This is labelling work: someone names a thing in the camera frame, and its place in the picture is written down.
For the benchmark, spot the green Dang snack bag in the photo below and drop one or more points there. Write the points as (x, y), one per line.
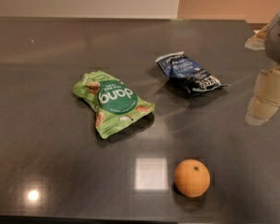
(115, 105)

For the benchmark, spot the blue chip bag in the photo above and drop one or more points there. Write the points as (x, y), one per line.
(188, 74)

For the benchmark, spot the orange fruit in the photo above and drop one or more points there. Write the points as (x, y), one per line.
(192, 178)

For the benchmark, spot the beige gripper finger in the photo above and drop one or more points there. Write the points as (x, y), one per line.
(257, 41)
(266, 100)

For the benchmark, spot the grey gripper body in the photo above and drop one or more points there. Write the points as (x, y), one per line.
(278, 39)

